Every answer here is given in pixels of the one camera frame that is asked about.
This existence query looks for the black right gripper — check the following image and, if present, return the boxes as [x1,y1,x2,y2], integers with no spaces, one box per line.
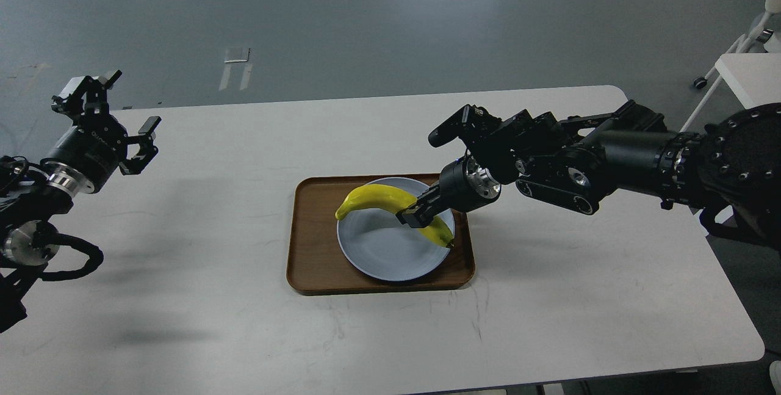
[396,158,502,229]

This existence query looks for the white side table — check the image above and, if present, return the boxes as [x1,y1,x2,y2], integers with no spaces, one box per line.
[715,53,780,109]

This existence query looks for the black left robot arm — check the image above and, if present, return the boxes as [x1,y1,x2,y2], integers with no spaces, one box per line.
[1,70,161,332]

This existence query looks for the yellow banana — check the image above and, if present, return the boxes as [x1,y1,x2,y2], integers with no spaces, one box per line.
[334,184,455,248]

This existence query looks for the brown wooden tray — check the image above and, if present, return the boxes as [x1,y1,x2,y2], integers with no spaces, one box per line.
[287,173,476,295]

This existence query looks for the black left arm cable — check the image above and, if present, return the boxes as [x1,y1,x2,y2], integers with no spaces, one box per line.
[34,233,104,282]

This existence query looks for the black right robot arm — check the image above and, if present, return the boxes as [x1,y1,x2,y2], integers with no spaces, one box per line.
[397,100,780,250]

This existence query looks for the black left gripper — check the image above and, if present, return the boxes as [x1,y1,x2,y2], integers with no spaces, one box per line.
[41,70,162,193]

